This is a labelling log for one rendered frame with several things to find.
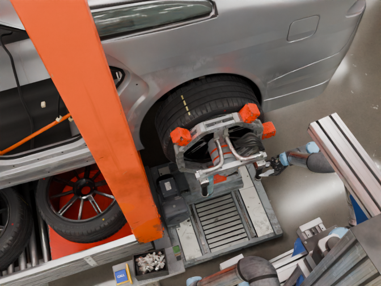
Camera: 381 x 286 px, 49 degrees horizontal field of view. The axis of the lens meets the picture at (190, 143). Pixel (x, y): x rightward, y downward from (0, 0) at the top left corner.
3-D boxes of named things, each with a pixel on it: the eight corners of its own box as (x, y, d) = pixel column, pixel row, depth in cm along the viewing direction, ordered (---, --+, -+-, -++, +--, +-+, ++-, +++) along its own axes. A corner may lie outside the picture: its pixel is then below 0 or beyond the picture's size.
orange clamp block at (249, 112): (246, 113, 242) (255, 103, 237) (251, 124, 239) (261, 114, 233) (237, 112, 238) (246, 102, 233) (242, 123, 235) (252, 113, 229)
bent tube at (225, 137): (250, 129, 245) (252, 120, 236) (263, 157, 236) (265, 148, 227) (222, 138, 243) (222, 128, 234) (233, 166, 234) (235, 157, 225)
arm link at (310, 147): (304, 158, 233) (299, 162, 243) (322, 151, 234) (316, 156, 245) (299, 144, 235) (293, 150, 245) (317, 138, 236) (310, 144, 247)
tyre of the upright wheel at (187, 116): (196, 147, 309) (269, 95, 281) (206, 174, 297) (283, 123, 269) (132, 123, 259) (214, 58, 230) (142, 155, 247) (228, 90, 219)
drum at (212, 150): (227, 143, 264) (228, 131, 252) (239, 172, 254) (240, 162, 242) (206, 150, 263) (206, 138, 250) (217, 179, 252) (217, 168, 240)
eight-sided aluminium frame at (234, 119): (254, 150, 284) (262, 103, 237) (258, 158, 281) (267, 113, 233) (177, 173, 278) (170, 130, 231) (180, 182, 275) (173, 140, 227)
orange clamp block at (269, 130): (257, 130, 264) (270, 126, 265) (261, 141, 260) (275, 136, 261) (257, 124, 258) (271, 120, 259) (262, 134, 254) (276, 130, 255)
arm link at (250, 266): (257, 244, 160) (178, 280, 190) (264, 273, 155) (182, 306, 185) (276, 246, 167) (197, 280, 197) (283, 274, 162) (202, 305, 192)
